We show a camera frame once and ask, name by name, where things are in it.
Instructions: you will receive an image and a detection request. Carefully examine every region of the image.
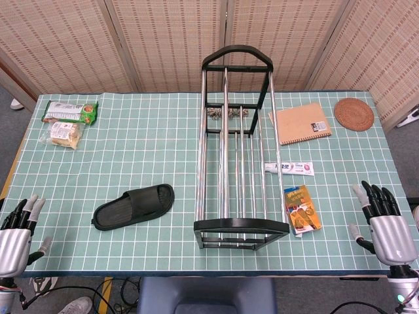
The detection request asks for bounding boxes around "orange snack box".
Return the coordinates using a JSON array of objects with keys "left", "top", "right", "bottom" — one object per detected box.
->
[{"left": 283, "top": 184, "right": 323, "bottom": 238}]

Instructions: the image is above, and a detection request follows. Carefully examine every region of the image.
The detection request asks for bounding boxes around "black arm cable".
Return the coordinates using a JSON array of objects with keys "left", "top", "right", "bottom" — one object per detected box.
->
[{"left": 18, "top": 286, "right": 99, "bottom": 311}]

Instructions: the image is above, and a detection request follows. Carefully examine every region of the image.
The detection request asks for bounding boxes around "yellow floor tape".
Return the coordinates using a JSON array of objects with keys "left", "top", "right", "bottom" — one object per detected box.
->
[{"left": 98, "top": 277, "right": 114, "bottom": 314}]

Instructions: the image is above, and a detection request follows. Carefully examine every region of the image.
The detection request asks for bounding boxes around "bamboo folding screen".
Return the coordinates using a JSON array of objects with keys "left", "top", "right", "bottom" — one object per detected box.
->
[{"left": 0, "top": 0, "right": 419, "bottom": 131}]

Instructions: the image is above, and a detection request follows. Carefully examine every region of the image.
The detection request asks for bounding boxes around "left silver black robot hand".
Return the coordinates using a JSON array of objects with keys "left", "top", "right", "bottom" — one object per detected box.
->
[{"left": 0, "top": 193, "right": 53, "bottom": 279}]

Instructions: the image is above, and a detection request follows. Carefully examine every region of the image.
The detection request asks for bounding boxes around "black floor cable bundle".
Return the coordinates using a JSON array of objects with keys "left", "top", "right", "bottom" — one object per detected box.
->
[{"left": 93, "top": 277, "right": 141, "bottom": 314}]

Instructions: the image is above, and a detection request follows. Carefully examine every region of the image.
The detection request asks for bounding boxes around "green grid tablecloth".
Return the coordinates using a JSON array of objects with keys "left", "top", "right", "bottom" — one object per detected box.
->
[{"left": 0, "top": 91, "right": 416, "bottom": 279}]

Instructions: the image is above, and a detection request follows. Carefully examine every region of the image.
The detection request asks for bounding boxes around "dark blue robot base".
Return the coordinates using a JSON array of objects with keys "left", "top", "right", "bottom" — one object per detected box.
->
[{"left": 136, "top": 277, "right": 278, "bottom": 314}]

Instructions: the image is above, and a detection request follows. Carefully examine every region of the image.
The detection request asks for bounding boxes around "beige brown rope bundle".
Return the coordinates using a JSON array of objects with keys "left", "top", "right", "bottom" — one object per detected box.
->
[{"left": 206, "top": 106, "right": 250, "bottom": 121}]

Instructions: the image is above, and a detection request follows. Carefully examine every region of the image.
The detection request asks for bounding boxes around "white black sneaker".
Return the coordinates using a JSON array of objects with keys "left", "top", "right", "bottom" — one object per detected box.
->
[{"left": 31, "top": 277, "right": 59, "bottom": 298}]

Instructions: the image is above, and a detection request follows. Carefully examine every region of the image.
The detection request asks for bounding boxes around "kraft spiral notebook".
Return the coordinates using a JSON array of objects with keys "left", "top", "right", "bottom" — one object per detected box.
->
[{"left": 268, "top": 101, "right": 333, "bottom": 147}]

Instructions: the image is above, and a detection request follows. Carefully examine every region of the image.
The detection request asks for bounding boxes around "black chrome shoe rack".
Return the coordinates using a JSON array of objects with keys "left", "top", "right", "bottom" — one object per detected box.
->
[{"left": 192, "top": 44, "right": 291, "bottom": 251}]

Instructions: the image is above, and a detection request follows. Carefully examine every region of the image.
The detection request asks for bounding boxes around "clear bread packet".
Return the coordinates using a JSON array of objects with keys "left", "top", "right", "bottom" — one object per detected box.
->
[{"left": 39, "top": 121, "right": 86, "bottom": 150}]

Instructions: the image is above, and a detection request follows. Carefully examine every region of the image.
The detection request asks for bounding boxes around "white toothpaste tube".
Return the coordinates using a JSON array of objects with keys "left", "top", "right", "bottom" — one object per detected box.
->
[{"left": 264, "top": 161, "right": 316, "bottom": 177}]

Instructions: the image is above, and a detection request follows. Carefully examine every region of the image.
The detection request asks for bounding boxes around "grey sneaker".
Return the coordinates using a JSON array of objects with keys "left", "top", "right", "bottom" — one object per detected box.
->
[{"left": 57, "top": 296, "right": 94, "bottom": 314}]

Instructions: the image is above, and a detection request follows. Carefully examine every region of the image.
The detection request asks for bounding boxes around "green snack packet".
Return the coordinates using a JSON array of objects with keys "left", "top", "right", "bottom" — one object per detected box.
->
[{"left": 41, "top": 99, "right": 99, "bottom": 126}]

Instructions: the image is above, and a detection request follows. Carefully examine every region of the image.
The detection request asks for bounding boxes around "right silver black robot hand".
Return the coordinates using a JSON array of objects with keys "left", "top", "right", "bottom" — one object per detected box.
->
[{"left": 348, "top": 180, "right": 419, "bottom": 266}]

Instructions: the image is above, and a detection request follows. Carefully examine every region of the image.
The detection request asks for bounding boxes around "white stand foot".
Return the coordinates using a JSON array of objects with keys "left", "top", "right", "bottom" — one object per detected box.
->
[{"left": 396, "top": 107, "right": 419, "bottom": 129}]

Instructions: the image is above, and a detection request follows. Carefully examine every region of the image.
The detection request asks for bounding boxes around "brown woven round coaster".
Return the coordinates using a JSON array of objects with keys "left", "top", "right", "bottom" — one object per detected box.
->
[{"left": 333, "top": 97, "right": 375, "bottom": 132}]

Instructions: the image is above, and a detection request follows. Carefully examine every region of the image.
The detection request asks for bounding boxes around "black rubber slipper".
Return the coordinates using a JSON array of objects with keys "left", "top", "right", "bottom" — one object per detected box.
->
[{"left": 90, "top": 183, "right": 175, "bottom": 232}]

